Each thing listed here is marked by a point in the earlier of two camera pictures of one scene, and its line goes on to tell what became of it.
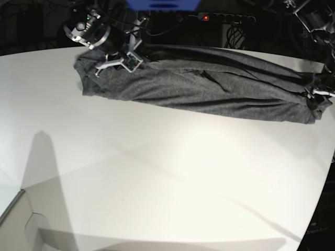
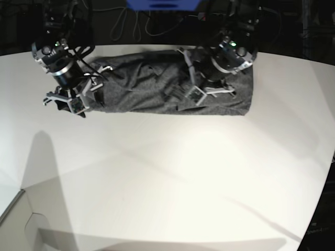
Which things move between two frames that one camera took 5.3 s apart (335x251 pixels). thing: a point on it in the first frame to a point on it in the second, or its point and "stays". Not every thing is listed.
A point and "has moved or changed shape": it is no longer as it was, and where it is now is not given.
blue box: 163,4 stays
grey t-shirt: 207,80 has moved or changed shape
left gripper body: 127,54 to 76,95
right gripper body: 321,83 to 201,92
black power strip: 226,18 stays
